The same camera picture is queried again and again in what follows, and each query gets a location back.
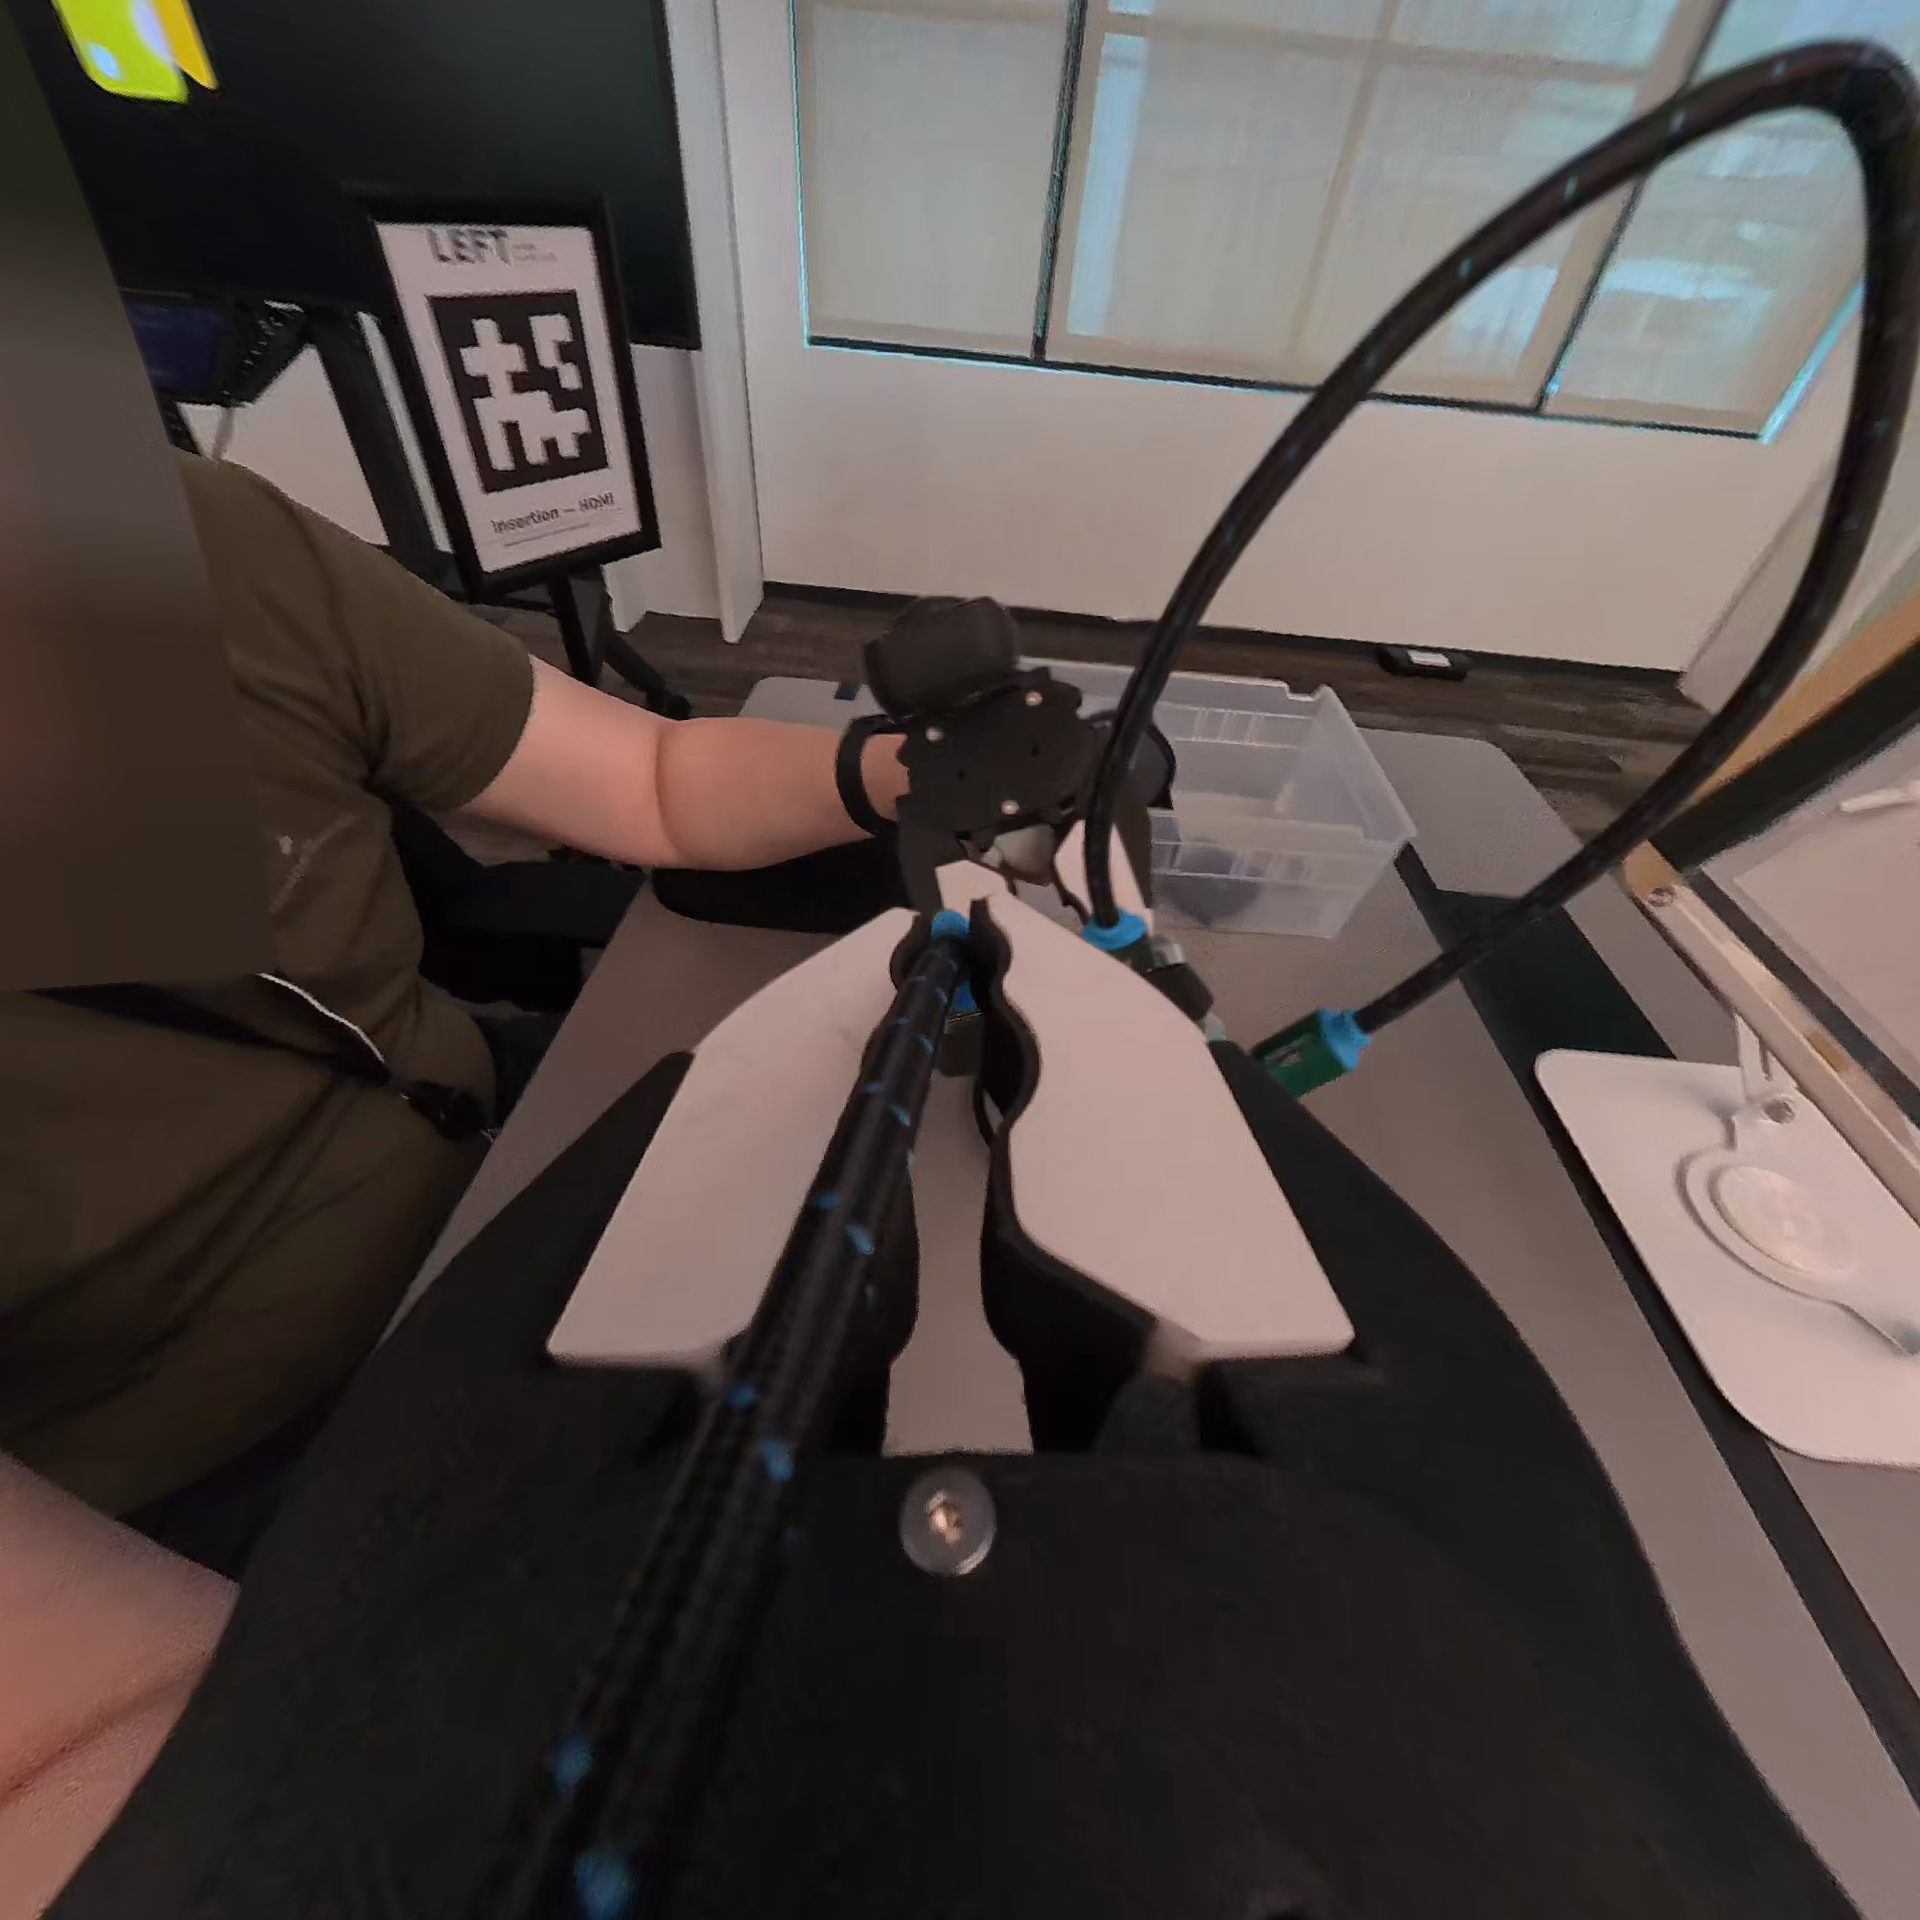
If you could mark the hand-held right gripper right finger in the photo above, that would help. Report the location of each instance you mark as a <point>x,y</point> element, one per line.
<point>1140,1186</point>

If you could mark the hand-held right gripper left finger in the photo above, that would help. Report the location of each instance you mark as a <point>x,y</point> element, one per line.
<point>719,1171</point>

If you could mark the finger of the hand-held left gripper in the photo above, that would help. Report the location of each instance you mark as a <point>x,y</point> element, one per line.
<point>1131,863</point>

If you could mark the clear plastic bin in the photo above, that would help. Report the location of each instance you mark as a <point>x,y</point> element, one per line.
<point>1290,810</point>

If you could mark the person's right forearm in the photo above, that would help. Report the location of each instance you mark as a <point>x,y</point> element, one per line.
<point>73,1680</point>

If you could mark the person's left forearm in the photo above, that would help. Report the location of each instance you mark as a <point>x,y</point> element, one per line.
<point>690,786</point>

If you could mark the small black floor box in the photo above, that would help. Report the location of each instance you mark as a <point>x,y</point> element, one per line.
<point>1421,661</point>

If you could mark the black sign stand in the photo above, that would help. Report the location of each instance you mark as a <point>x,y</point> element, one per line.
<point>576,630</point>

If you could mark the person in olive shirt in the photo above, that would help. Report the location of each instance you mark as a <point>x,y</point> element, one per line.
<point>225,1200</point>

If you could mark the wood edged display stand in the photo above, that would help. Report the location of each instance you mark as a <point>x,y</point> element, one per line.
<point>1649,1200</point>

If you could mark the black framed marker sign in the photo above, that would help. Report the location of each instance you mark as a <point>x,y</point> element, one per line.
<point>518,390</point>

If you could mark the large window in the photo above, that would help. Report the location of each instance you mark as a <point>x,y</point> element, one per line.
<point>929,164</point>

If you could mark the small blue screen device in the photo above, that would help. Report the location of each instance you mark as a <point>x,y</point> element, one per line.
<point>181,338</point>

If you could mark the yellow green sticker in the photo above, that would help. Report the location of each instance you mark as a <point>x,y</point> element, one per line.
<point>135,52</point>

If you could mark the black wall screen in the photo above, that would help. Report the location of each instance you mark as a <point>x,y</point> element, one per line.
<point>375,105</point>

